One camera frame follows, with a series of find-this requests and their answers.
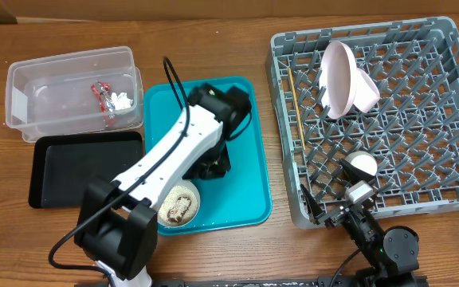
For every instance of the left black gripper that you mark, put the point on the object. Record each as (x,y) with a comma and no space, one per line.
(219,169)

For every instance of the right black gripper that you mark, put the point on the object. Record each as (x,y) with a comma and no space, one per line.
(315,211)

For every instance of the small white cup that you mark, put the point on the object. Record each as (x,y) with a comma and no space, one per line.
(363,161)

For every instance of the bowl with rice leftovers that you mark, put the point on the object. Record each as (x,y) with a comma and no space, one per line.
(180,206)

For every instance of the pink bowl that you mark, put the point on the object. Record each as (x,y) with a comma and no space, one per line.
(367,94)

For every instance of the white napkin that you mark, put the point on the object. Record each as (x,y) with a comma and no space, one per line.
(121,101)

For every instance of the white round plate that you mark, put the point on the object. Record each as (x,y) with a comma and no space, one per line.
(338,77)

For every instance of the red snack wrapper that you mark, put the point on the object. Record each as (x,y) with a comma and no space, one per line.
(101,91)

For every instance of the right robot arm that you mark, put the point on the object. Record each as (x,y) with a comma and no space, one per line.
(392,253)

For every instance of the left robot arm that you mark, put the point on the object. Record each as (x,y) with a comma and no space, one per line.
(118,220)

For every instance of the grey dishwasher rack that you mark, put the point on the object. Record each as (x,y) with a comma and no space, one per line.
(413,131)

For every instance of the teal serving tray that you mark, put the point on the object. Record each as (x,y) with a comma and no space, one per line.
(243,196)

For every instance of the clear plastic bin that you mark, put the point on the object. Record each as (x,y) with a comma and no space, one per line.
(52,96)

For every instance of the black plastic tray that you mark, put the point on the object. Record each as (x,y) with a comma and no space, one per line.
(63,166)

